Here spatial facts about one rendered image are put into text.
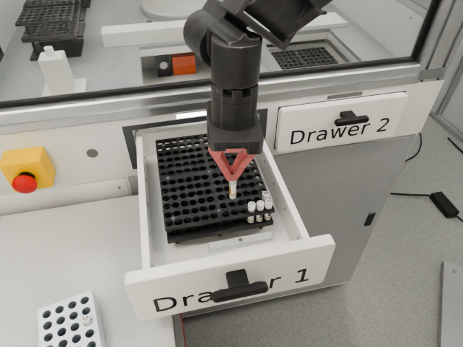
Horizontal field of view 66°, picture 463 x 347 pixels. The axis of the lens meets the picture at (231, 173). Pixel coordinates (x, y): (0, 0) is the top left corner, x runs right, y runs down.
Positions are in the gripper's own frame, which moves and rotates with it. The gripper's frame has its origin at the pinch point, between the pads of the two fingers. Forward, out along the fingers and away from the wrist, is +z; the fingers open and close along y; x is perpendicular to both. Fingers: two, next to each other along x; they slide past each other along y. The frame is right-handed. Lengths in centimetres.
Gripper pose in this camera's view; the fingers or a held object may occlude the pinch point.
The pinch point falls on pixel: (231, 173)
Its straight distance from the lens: 51.7
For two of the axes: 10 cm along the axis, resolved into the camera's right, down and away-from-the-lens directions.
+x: 10.0, -0.3, 0.8
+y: 0.9, 6.4, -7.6
